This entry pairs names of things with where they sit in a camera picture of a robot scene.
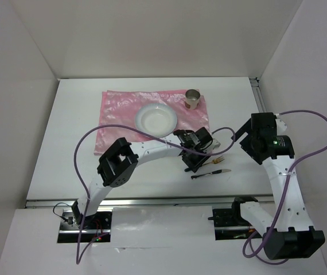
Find gold fork black handle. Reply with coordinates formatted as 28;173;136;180
184;156;225;174

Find silver knife black handle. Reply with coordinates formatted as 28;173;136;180
190;169;232;180

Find metal cup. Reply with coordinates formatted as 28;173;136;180
185;89;201;110

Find white scalloped plate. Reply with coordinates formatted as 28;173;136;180
134;103;178;138

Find pink satin rose cloth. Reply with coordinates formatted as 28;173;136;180
94;89;212;157

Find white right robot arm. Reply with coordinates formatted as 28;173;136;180
230;112;325;260

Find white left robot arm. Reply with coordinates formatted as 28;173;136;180
72;127;220;229

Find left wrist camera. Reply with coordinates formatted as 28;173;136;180
208;138;221;150

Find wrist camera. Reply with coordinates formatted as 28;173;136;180
275;113;287;135
208;138;221;150

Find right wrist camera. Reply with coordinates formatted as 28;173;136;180
275;113;287;135

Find aluminium front rail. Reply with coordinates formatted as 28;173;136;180
25;192;276;209

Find aluminium rail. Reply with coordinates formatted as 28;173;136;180
25;192;276;209
249;78;267;112

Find aluminium right side rail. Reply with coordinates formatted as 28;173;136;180
249;78;267;112

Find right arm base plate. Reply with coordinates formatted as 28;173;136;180
208;207;255;241

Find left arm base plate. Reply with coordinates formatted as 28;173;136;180
52;202;112;243

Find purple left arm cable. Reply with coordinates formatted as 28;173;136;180
73;124;236;265

